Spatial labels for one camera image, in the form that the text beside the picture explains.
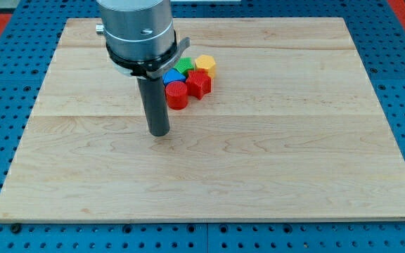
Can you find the red star block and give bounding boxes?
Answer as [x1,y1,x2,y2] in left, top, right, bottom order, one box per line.
[186,70,212,100]

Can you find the red cylinder block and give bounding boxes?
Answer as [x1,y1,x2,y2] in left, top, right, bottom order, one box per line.
[165,81,188,110]

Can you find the wooden board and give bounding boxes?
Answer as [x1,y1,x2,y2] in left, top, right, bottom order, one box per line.
[0,18,405,223]

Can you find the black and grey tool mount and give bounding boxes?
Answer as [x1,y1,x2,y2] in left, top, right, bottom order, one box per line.
[105,32,191,79]

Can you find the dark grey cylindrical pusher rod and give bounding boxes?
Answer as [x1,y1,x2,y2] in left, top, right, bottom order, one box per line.
[137,77,169,136]

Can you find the green block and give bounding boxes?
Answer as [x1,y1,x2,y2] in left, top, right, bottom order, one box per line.
[174,57,195,77]

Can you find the yellow hexagon block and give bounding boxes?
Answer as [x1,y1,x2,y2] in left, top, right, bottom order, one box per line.
[195,55,217,78]

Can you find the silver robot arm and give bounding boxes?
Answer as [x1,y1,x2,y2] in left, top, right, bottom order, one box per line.
[97,0,191,136]

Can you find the blue block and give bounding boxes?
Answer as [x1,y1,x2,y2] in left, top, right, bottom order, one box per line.
[162,69,186,86]

